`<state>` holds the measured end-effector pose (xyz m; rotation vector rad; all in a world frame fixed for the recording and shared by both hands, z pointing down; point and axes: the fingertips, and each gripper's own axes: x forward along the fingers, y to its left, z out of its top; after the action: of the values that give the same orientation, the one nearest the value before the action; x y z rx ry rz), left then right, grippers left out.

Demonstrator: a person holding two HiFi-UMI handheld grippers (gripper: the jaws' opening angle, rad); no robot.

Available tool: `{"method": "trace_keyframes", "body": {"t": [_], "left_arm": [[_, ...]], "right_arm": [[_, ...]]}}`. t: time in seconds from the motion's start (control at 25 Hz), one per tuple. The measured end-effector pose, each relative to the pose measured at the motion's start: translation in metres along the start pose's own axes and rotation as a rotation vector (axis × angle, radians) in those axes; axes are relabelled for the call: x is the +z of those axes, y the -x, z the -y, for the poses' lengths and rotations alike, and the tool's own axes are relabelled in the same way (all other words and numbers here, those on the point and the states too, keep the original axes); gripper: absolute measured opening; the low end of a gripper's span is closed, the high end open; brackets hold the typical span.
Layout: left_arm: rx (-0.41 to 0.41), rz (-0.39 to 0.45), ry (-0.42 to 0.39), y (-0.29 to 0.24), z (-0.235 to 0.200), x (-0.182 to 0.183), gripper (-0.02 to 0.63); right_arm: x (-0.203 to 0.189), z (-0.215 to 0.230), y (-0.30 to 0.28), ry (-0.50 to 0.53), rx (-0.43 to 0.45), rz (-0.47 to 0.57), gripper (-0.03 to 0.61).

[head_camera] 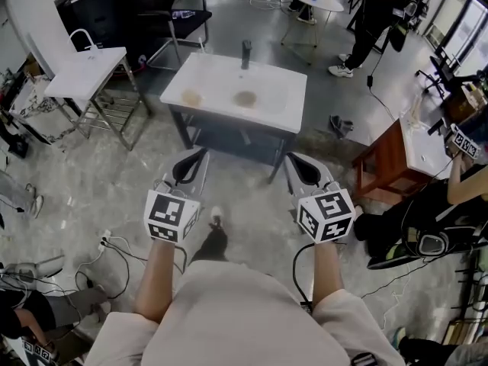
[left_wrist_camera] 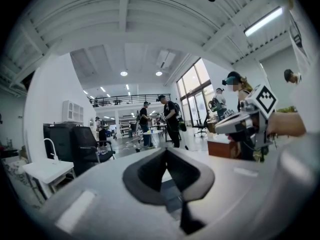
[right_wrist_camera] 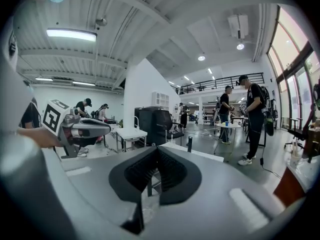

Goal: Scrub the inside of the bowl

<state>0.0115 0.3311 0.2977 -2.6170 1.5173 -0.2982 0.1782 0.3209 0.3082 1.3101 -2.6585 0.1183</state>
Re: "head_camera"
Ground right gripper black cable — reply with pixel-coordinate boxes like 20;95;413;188
292;242;319;308

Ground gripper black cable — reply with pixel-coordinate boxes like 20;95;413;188
292;242;319;308
173;242;190;274

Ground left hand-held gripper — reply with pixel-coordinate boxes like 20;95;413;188
143;147;211;243

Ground white faucet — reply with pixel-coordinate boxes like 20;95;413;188
67;28;101;53

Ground red-brown wooden cabinet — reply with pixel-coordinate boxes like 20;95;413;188
351;119;435;205

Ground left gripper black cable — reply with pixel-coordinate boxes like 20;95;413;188
173;242;190;274

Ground large black case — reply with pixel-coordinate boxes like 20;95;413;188
53;0;180;66

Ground beige sponge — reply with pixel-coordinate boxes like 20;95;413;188
181;88;204;107

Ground black swivel chair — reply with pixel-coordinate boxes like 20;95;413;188
415;55;458;98

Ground small white sink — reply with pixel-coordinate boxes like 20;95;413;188
43;46;127;101

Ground white sink on cabinet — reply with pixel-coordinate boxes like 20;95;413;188
398;104;457;178

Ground brown bowl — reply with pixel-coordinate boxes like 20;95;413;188
233;89;258;108

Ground person's light shirt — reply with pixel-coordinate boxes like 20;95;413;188
84;259;405;366

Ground person's black trousers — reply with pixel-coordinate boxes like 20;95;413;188
189;225;230;265

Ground black strap buckle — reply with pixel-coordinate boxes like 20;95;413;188
350;352;378;366

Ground large glass window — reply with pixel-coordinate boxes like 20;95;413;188
425;0;488;78

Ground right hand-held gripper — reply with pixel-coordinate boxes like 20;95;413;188
284;151;356;245

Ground person's left forearm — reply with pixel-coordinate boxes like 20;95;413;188
132;238;184;324

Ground steel rack stand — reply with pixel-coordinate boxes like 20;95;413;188
56;57;153;152

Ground person's right forearm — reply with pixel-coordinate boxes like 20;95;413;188
310;242;346;308

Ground black faucet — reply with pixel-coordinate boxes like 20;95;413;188
240;39;255;71

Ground round white table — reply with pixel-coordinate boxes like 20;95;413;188
280;0;345;66

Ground large white sink basin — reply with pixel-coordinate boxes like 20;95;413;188
159;51;308;135

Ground black office chair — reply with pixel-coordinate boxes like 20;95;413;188
146;0;214;72

